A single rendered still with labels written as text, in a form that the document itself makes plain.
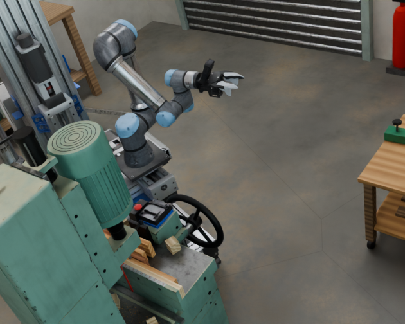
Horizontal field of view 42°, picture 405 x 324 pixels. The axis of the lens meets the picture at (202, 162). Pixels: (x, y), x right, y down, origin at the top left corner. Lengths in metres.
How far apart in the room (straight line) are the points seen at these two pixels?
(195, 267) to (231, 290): 1.07
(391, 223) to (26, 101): 1.90
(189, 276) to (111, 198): 0.43
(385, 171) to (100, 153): 1.56
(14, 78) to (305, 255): 1.78
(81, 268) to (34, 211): 0.27
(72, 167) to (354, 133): 2.59
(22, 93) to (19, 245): 1.07
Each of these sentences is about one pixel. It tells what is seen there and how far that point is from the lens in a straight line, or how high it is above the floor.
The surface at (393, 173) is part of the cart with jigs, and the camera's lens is 2.68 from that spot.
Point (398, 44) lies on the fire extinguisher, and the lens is 4.29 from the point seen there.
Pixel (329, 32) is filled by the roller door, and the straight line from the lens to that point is 4.70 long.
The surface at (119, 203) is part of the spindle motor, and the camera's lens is 1.67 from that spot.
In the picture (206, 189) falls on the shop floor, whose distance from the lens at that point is 3.53.
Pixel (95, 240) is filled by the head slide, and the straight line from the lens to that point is 1.67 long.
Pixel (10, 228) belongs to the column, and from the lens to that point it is 1.40.
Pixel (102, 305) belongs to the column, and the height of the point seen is 1.03.
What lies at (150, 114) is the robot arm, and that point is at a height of 1.01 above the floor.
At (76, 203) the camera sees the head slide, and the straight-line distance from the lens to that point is 1.57.
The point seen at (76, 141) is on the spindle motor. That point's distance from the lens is 1.57.
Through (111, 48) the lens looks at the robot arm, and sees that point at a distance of 2.26.
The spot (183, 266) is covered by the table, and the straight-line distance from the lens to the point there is 1.90.
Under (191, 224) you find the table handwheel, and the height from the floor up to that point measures 0.82.
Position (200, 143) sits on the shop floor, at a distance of 3.95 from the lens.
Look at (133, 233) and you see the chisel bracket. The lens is 1.84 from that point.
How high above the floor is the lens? 2.31
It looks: 38 degrees down
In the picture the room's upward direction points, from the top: 16 degrees counter-clockwise
